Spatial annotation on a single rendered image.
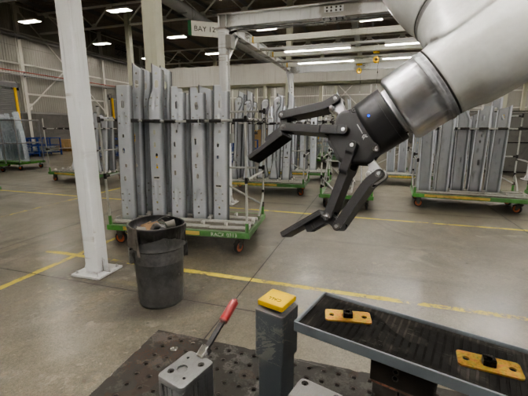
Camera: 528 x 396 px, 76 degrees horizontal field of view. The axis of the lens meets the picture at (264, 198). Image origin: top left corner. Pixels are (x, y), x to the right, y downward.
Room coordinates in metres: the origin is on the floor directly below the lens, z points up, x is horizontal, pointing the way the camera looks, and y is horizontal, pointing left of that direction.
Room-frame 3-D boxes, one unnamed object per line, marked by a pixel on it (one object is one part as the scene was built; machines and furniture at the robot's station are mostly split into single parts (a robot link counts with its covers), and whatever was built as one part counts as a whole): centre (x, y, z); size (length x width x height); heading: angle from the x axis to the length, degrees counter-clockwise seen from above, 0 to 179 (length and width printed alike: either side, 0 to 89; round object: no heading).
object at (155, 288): (2.76, 0.92, 0.36); 0.54 x 0.50 x 0.73; 162
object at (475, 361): (0.44, -0.34, 1.17); 0.08 x 0.04 x 0.01; 66
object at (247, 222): (4.47, 1.01, 0.88); 1.93 x 1.01 x 1.76; 78
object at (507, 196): (6.43, -3.91, 0.88); 1.91 x 1.00 x 1.76; 69
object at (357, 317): (0.57, -0.16, 1.17); 0.08 x 0.04 x 0.01; 81
